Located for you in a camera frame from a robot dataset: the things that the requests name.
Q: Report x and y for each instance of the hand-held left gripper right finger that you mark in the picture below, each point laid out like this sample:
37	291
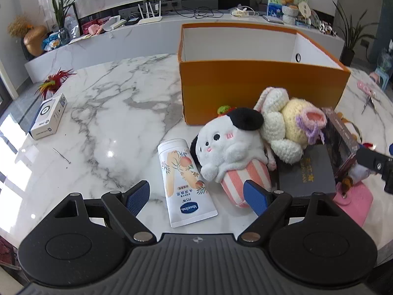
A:
256	198

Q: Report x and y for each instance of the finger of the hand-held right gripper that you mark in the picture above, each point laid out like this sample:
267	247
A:
371	159

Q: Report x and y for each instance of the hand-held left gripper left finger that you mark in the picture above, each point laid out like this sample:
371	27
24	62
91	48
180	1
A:
138	198

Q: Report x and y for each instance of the red panda plush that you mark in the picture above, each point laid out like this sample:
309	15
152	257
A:
358	172

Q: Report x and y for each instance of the brown photo card box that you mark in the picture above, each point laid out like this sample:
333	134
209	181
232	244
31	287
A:
339	141

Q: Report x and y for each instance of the pink wallet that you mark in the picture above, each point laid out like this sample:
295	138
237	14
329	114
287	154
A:
357	204

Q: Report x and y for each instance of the white lotion tube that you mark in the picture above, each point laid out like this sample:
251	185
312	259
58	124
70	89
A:
184	187

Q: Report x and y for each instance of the dark grey box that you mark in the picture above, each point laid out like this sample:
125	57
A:
307	175

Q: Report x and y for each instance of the white plush dog striped cup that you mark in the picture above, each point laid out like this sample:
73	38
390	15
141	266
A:
230	147

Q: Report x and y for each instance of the cream crochet bunny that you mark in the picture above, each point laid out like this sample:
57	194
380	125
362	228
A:
294	119

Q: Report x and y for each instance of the pink packet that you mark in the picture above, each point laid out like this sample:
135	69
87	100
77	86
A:
364	87

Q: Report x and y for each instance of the thin metal pick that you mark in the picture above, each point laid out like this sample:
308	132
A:
61	155

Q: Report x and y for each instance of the tall potted plant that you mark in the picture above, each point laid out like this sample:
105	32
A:
348	53

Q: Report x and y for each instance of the small white device box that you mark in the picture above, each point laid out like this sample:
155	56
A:
46	119

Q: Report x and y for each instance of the red feather toy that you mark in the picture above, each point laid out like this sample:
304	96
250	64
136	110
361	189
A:
53	81

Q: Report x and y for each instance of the decorative plate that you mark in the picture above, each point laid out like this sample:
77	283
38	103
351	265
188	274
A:
315	17

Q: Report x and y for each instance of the white marble tv cabinet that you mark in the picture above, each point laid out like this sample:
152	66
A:
138	43

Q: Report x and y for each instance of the round hand fan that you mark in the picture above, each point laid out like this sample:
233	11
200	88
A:
304	8

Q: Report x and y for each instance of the yellow papers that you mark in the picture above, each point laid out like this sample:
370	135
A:
79	39

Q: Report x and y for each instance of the grey flat book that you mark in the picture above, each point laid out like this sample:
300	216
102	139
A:
273	19

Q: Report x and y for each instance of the pink soft item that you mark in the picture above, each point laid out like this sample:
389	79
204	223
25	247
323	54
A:
95	29

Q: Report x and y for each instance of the white oblong case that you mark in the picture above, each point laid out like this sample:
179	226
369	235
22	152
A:
113	23

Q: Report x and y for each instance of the black flat device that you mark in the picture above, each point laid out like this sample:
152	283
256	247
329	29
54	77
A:
132	21

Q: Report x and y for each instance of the white router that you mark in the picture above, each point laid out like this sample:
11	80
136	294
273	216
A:
149	20

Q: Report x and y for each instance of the blue snack bag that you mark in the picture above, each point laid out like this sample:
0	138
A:
52	41

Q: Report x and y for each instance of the gold vase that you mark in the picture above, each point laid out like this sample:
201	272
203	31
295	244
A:
35	41

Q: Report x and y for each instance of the green plant in glass vase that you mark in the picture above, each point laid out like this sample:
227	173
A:
61	9

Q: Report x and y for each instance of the dried flower bunch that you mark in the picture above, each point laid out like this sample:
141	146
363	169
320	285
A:
19	26

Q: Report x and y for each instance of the wall outlet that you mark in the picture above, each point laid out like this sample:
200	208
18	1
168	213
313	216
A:
366	43

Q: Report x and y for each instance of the black picture frame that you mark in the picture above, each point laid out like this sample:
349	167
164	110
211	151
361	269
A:
75	18

